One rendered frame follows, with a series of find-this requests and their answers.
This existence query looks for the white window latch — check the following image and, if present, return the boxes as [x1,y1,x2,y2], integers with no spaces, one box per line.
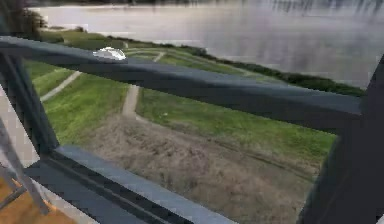
[92,46,128,62]

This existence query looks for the grey metal frame stand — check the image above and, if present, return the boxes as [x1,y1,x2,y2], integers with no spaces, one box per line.
[0,117,52,216]

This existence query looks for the dark grey framed window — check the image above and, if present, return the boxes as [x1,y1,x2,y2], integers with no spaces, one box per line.
[0,0,384,224]

